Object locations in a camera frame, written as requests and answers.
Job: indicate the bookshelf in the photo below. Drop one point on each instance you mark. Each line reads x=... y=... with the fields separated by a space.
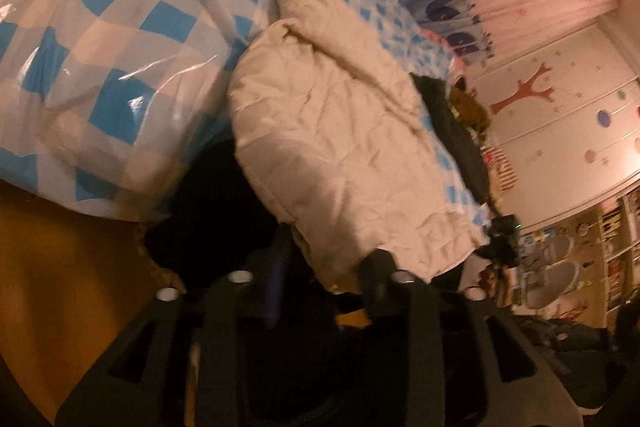
x=620 y=257

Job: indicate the red white striped cloth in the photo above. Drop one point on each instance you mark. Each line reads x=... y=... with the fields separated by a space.
x=502 y=169

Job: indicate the person's right hand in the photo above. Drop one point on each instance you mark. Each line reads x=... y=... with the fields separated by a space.
x=492 y=287

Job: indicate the white round chair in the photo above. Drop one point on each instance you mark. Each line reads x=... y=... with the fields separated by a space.
x=557 y=252
x=552 y=284

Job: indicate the black garment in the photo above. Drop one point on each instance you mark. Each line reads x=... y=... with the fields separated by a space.
x=450 y=132

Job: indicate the red tree wall sticker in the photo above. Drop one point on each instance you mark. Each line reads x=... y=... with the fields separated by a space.
x=525 y=92

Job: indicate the white quilted jacket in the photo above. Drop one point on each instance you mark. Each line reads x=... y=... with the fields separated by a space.
x=325 y=122

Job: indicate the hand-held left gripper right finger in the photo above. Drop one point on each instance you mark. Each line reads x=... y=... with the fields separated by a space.
x=377 y=282

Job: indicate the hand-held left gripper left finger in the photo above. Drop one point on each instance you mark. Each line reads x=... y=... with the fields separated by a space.
x=277 y=287

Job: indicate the dark cloth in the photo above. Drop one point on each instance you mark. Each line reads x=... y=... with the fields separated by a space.
x=215 y=207

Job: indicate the olive green garment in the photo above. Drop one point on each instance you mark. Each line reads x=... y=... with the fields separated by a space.
x=470 y=109

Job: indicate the blue checkered plastic bed cover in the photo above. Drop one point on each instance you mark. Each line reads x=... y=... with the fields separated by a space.
x=100 y=7

